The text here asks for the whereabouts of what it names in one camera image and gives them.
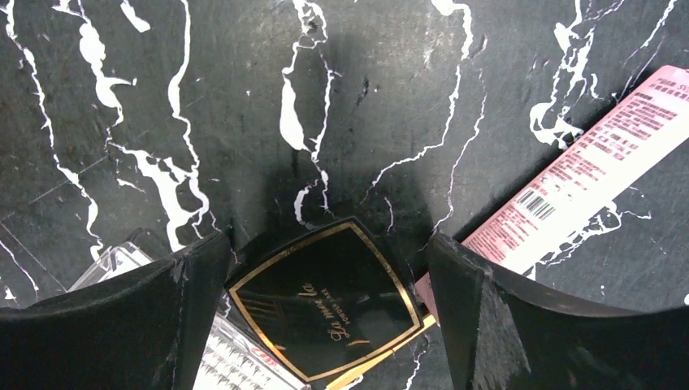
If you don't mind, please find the thin gold stick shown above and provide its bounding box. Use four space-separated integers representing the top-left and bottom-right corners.
325 314 436 390

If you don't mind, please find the clear eyelash case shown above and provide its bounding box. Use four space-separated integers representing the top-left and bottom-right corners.
68 241 310 390

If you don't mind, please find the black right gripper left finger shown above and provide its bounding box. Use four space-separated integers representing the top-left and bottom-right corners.
1 232 232 389

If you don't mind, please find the black gold powder compact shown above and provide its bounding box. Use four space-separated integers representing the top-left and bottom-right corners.
227 217 424 384

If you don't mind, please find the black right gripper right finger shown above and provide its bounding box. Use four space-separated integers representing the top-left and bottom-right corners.
426 234 688 389

